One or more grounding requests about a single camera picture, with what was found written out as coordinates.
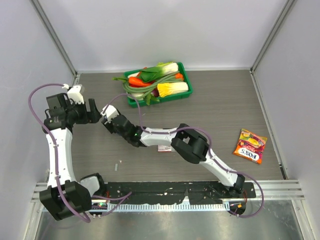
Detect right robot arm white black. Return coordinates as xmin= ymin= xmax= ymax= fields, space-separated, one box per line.
xmin=101 ymin=114 xmax=245 ymax=198

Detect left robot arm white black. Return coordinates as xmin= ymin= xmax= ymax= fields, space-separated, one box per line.
xmin=39 ymin=93 xmax=107 ymax=221

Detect green plastic tray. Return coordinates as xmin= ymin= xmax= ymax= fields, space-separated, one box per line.
xmin=114 ymin=61 xmax=193 ymax=108

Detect white radish toy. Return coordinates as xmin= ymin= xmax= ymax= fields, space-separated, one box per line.
xmin=127 ymin=92 xmax=145 ymax=101

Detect green long beans toy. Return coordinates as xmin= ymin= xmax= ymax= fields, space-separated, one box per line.
xmin=121 ymin=74 xmax=183 ymax=96

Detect orange carrot toy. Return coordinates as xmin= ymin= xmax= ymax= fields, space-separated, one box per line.
xmin=174 ymin=72 xmax=184 ymax=81
xmin=128 ymin=76 xmax=152 ymax=88

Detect staple box red white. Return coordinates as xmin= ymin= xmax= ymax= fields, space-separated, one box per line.
xmin=157 ymin=145 xmax=173 ymax=153

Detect purple onion toy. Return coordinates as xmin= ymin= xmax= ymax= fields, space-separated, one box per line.
xmin=151 ymin=89 xmax=159 ymax=98

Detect yellow napa cabbage toy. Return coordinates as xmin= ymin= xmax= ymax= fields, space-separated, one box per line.
xmin=157 ymin=82 xmax=189 ymax=98

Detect white green napa cabbage toy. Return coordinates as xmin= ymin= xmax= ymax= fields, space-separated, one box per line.
xmin=145 ymin=62 xmax=179 ymax=78

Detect orange carrot toy right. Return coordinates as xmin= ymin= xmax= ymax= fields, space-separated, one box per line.
xmin=174 ymin=72 xmax=184 ymax=81

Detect Fox's candy bag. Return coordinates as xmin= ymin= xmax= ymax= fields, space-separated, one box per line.
xmin=233 ymin=128 xmax=268 ymax=165

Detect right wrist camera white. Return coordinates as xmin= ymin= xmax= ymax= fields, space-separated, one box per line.
xmin=100 ymin=104 xmax=121 ymax=125

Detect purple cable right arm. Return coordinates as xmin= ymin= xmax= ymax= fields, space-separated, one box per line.
xmin=102 ymin=92 xmax=265 ymax=220

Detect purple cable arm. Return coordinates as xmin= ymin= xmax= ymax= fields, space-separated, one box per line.
xmin=102 ymin=92 xmax=265 ymax=220
xmin=27 ymin=83 xmax=133 ymax=223

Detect white cable duct rail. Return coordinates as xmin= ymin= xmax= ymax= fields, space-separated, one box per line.
xmin=87 ymin=201 xmax=231 ymax=214

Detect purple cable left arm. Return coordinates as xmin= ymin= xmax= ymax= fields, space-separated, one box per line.
xmin=27 ymin=83 xmax=133 ymax=223

